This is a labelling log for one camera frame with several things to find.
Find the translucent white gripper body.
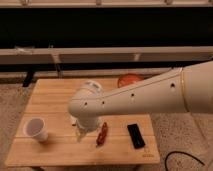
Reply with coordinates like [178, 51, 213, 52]
[75, 122, 100, 142]

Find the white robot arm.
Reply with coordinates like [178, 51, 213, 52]
[68, 61, 213, 132]

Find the white sponge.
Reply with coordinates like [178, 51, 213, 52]
[70, 115, 77, 126]

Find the orange ceramic bowl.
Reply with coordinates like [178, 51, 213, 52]
[117, 74, 143, 88]

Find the red chili pepper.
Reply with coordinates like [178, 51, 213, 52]
[96, 122, 108, 146]

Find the wooden table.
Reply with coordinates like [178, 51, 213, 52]
[5, 79, 160, 167]

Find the white paper cup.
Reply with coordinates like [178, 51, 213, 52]
[23, 118, 48, 142]

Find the black rectangular remote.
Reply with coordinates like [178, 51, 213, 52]
[127, 124, 145, 149]

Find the black cable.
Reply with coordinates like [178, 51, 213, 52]
[164, 151, 206, 171]

